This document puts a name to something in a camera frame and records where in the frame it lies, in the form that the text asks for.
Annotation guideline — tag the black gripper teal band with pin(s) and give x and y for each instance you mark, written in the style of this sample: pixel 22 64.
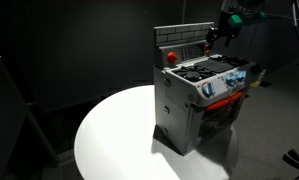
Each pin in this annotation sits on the black gripper teal band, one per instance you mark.
pixel 234 15

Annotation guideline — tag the grey toy cooker stove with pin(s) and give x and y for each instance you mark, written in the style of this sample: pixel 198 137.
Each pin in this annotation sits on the grey toy cooker stove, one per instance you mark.
pixel 197 93

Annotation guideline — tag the black object bottom right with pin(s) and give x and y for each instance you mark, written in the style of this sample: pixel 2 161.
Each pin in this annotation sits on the black object bottom right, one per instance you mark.
pixel 292 158

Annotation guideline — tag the round white table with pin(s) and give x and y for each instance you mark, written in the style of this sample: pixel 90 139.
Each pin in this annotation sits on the round white table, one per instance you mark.
pixel 118 140

